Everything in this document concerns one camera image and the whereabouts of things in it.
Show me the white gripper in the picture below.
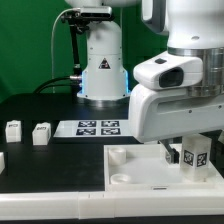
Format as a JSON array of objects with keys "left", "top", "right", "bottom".
[{"left": 128, "top": 84, "right": 224, "bottom": 164}]

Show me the white square tabletop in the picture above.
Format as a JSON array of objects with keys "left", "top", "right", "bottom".
[{"left": 104, "top": 144, "right": 224, "bottom": 191}]

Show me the white obstacle fence bar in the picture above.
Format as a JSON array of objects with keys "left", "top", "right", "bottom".
[{"left": 0, "top": 190, "right": 224, "bottom": 220}]

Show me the white sheet with AprilTags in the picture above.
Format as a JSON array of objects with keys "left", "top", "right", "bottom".
[{"left": 54, "top": 119, "right": 130, "bottom": 138}]

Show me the white part at left edge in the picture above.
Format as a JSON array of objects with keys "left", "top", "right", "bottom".
[{"left": 0, "top": 152, "right": 5, "bottom": 174}]

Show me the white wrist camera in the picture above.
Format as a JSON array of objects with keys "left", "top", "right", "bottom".
[{"left": 133, "top": 51, "right": 203, "bottom": 91}]

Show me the black cable bundle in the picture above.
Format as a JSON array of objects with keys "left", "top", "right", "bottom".
[{"left": 33, "top": 75, "right": 83, "bottom": 94}]

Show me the black camera on stand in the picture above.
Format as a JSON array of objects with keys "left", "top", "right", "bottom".
[{"left": 61, "top": 6, "right": 113, "bottom": 22}]

